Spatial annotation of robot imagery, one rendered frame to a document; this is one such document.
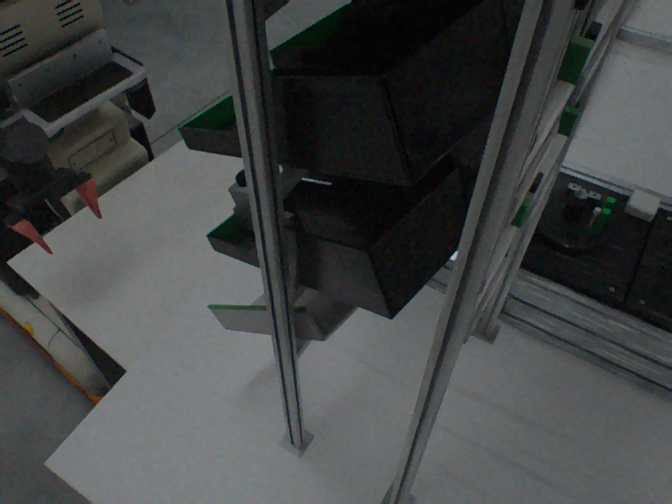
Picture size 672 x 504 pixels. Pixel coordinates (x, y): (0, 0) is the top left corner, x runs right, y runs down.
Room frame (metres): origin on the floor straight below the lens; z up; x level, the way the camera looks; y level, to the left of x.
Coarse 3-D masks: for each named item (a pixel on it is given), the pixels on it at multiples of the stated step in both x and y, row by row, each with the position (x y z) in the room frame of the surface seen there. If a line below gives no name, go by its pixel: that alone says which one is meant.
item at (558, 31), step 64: (256, 0) 0.32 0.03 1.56; (256, 64) 0.31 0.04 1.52; (512, 64) 0.22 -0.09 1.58; (256, 128) 0.31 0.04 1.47; (512, 128) 0.23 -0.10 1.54; (576, 128) 0.50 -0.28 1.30; (256, 192) 0.32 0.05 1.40; (512, 192) 0.22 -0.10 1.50; (512, 256) 0.50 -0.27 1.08; (448, 320) 0.22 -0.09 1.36
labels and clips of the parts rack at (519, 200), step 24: (576, 0) 0.21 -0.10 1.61; (600, 24) 0.41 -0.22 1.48; (576, 48) 0.35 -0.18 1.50; (600, 48) 0.42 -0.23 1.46; (576, 72) 0.35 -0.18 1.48; (576, 96) 0.38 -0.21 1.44; (576, 120) 0.48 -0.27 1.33; (552, 168) 0.45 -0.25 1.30; (528, 216) 0.38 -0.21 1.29; (504, 264) 0.32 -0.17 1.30; (480, 312) 0.28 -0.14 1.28
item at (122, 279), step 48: (144, 192) 0.85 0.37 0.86; (192, 192) 0.84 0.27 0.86; (48, 240) 0.72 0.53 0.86; (96, 240) 0.72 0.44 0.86; (144, 240) 0.72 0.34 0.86; (192, 240) 0.72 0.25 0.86; (48, 288) 0.61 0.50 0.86; (96, 288) 0.61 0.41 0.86; (144, 288) 0.61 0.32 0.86; (192, 288) 0.60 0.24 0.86; (96, 336) 0.51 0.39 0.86; (144, 336) 0.51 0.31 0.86
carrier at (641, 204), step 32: (576, 192) 0.65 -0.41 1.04; (608, 192) 0.72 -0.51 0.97; (640, 192) 0.70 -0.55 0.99; (544, 224) 0.63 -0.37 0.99; (576, 224) 0.63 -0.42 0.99; (608, 224) 0.62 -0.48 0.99; (640, 224) 0.64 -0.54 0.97; (544, 256) 0.58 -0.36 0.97; (576, 256) 0.57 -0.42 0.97; (608, 256) 0.57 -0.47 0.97; (576, 288) 0.52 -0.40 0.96; (608, 288) 0.51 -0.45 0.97
